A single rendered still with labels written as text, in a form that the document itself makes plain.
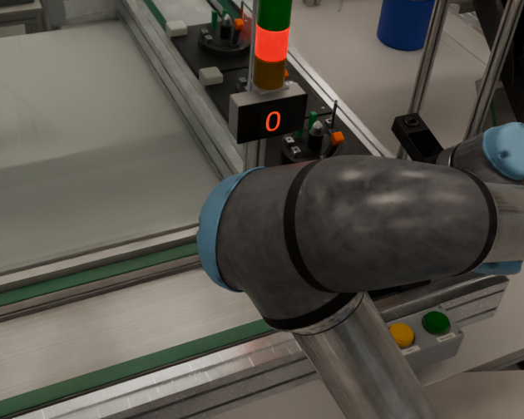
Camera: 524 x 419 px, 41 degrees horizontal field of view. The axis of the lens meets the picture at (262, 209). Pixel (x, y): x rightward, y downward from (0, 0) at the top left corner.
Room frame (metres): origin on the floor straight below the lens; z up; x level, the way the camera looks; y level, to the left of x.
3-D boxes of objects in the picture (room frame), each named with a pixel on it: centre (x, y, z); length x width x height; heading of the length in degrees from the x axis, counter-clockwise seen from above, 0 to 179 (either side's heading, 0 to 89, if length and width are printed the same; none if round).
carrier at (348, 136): (1.17, -0.10, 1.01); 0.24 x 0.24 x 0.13; 28
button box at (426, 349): (0.71, -0.24, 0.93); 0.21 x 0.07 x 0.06; 118
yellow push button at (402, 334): (0.71, -0.24, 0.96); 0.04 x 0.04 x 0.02
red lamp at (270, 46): (0.96, 0.01, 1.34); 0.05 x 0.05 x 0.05
